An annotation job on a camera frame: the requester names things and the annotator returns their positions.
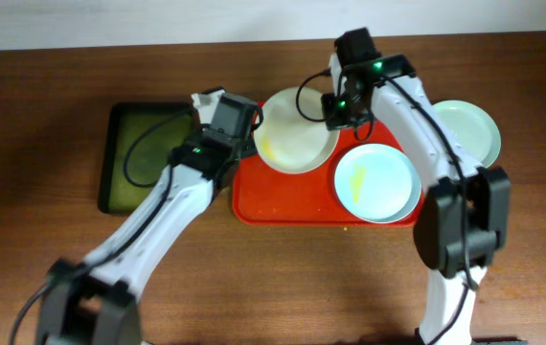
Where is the white plate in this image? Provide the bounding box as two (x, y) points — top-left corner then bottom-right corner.
(254, 87), (340, 174)

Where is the light blue plate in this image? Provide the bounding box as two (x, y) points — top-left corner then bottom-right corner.
(333, 144), (421, 224)

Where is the light green plate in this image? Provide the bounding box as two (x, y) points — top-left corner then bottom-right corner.
(434, 100), (501, 167)

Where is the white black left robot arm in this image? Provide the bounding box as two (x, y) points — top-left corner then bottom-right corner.
(34, 89), (263, 344)

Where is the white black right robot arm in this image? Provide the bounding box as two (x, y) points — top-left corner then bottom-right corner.
(321, 28), (511, 344)

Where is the red serving tray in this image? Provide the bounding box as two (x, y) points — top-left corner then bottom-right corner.
(231, 101), (425, 228)

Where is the black soapy water tray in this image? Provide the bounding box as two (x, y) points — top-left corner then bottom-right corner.
(97, 103), (194, 215)

